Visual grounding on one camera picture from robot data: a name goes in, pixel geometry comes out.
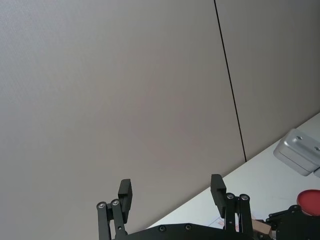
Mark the pale grey metal box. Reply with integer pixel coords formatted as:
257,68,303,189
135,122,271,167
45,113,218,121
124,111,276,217
273,128,320,177

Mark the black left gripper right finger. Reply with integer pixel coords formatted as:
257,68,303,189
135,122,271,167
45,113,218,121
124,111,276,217
210,174,252,234

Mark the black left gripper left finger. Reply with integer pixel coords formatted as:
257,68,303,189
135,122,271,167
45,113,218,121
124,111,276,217
96,178,134,240

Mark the brown cardboard tray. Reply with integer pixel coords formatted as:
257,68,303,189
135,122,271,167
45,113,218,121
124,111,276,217
251,218,272,236

